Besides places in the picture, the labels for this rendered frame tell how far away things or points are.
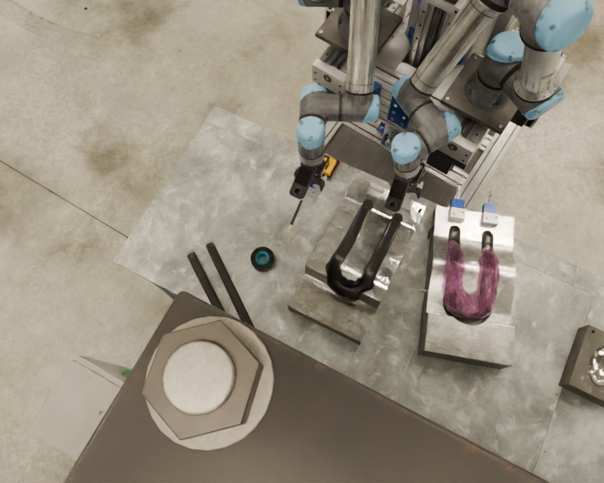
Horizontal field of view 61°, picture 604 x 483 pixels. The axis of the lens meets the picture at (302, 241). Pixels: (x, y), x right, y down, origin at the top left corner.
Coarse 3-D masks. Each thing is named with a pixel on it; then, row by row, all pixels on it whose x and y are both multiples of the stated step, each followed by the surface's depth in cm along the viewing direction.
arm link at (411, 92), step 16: (480, 0) 114; (496, 0) 112; (464, 16) 119; (480, 16) 117; (448, 32) 123; (464, 32) 120; (480, 32) 120; (432, 48) 128; (448, 48) 124; (464, 48) 123; (432, 64) 129; (448, 64) 127; (400, 80) 139; (416, 80) 134; (432, 80) 131; (400, 96) 139; (416, 96) 136
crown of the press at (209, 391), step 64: (192, 320) 46; (128, 384) 45; (192, 384) 40; (256, 384) 43; (320, 384) 45; (128, 448) 44; (192, 448) 43; (256, 448) 43; (320, 448) 43; (384, 448) 43; (448, 448) 43
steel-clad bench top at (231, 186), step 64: (256, 128) 192; (192, 192) 184; (256, 192) 183; (128, 256) 177; (256, 320) 168; (384, 320) 167; (512, 320) 165; (576, 320) 165; (384, 384) 160; (448, 384) 160; (512, 384) 159; (512, 448) 153; (576, 448) 152
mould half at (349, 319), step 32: (352, 192) 172; (384, 192) 172; (384, 224) 168; (416, 224) 168; (320, 256) 161; (352, 256) 162; (320, 288) 165; (384, 288) 156; (320, 320) 161; (352, 320) 161
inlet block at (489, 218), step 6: (492, 192) 174; (486, 204) 171; (492, 204) 171; (486, 210) 171; (492, 210) 171; (486, 216) 169; (492, 216) 168; (498, 216) 168; (480, 222) 171; (486, 222) 168; (492, 222) 168; (498, 222) 168
